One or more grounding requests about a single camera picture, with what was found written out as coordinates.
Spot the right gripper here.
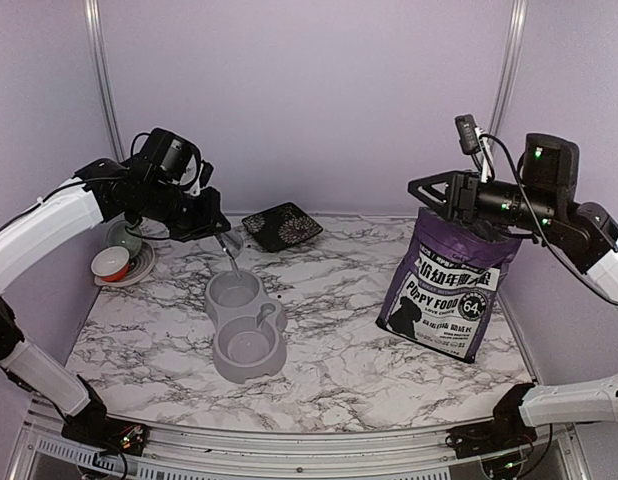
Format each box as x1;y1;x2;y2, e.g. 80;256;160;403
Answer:
409;169;559;235

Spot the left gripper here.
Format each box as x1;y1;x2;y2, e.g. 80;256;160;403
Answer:
139;178;229;241

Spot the metal food scoop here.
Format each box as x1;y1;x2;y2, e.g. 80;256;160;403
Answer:
215;230;244;280

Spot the purple pet food bag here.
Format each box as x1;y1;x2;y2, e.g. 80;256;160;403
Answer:
376;207;522;364

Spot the grey double pet bowl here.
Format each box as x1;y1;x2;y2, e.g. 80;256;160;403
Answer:
205;270;288;384

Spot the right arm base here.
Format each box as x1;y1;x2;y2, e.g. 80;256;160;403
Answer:
445;422;538;459

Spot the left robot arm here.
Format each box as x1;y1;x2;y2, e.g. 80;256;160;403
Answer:
0;128;231;445

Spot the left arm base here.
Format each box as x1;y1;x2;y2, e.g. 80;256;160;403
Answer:
61;420;149;456

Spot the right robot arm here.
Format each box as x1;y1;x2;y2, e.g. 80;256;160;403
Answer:
407;133;618;448

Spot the grey round plate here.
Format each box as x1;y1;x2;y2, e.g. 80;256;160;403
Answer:
93;242;156;288

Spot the pale green ceramic bowl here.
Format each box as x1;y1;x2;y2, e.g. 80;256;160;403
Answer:
106;220;142;258

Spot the red and white bowl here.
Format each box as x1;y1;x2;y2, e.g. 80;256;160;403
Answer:
91;246;130;282

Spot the black floral square plate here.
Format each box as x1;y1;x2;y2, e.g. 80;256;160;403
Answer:
241;202;323;253

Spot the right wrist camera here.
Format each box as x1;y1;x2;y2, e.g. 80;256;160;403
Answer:
454;114;495;183

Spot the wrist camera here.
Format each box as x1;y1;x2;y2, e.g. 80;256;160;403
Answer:
189;160;214;196
454;114;495;183

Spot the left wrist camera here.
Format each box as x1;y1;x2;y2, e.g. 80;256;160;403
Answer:
189;160;214;196

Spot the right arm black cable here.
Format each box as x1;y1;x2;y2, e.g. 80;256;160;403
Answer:
476;130;618;306

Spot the right aluminium frame post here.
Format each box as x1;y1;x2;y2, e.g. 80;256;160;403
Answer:
489;0;529;136

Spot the aluminium frame post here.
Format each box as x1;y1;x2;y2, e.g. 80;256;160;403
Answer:
83;1;138;161
489;0;529;136

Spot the front aluminium rail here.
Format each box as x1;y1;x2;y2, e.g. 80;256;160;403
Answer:
6;398;590;479

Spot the left aluminium frame post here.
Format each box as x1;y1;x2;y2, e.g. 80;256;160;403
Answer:
83;1;138;161

